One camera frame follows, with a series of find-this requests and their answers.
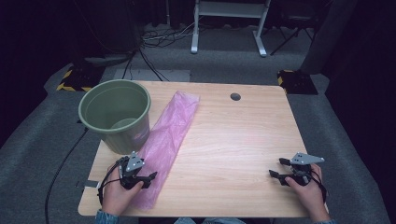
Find black folding stand legs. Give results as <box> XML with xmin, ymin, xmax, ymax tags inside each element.
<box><xmin>269</xmin><ymin>12</ymin><xmax>316</xmax><ymax>57</ymax></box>

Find person's right hand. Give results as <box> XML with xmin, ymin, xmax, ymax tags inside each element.
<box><xmin>284</xmin><ymin>164</ymin><xmax>326</xmax><ymax>216</ymax></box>

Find black yellow striped base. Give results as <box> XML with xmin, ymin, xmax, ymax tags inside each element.
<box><xmin>276</xmin><ymin>69</ymin><xmax>319</xmax><ymax>95</ymax></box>
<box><xmin>55</xmin><ymin>63</ymin><xmax>106</xmax><ymax>92</ymax></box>

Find pink plastic bag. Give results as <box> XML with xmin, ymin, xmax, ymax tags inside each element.
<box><xmin>130</xmin><ymin>90</ymin><xmax>201</xmax><ymax>211</ymax></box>

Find left hand-held gripper cable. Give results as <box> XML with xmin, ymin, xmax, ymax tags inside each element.
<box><xmin>97</xmin><ymin>158</ymin><xmax>125</xmax><ymax>206</ymax></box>

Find right hand-held gripper cable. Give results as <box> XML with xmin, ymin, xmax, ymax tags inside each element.
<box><xmin>306</xmin><ymin>169</ymin><xmax>329</xmax><ymax>204</ymax></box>

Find grey curtain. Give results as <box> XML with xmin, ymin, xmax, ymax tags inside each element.
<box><xmin>300</xmin><ymin>0</ymin><xmax>359</xmax><ymax>76</ymax></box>

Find short black floor cable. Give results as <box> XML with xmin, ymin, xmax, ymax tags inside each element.
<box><xmin>138</xmin><ymin>48</ymin><xmax>170</xmax><ymax>82</ymax></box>

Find grey tape piece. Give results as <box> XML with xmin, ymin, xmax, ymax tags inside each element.
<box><xmin>75</xmin><ymin>179</ymin><xmax>101</xmax><ymax>189</ymax></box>

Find person's legs in jeans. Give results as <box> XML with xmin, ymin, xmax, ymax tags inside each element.
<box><xmin>174</xmin><ymin>217</ymin><xmax>247</xmax><ymax>224</ymax></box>

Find green plastic bin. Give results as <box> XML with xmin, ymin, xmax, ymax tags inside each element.
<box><xmin>78</xmin><ymin>78</ymin><xmax>152</xmax><ymax>156</ymax></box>

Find person's left hand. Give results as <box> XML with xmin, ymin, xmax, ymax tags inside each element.
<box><xmin>101</xmin><ymin>166</ymin><xmax>145</xmax><ymax>217</ymax></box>

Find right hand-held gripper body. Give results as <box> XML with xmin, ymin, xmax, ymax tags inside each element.
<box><xmin>289</xmin><ymin>152</ymin><xmax>325</xmax><ymax>187</ymax></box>

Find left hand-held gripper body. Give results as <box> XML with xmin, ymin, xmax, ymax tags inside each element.
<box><xmin>117</xmin><ymin>151</ymin><xmax>148</xmax><ymax>190</ymax></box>

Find bundle of floor cables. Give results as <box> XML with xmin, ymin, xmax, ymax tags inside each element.
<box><xmin>141</xmin><ymin>21</ymin><xmax>200</xmax><ymax>49</ymax></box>

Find white metal desk frame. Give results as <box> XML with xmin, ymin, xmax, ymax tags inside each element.
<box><xmin>190</xmin><ymin>0</ymin><xmax>272</xmax><ymax>58</ymax></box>

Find hand-held gripper cable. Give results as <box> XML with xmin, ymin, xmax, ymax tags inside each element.
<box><xmin>306</xmin><ymin>169</ymin><xmax>329</xmax><ymax>204</ymax></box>
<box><xmin>97</xmin><ymin>158</ymin><xmax>125</xmax><ymax>206</ymax></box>

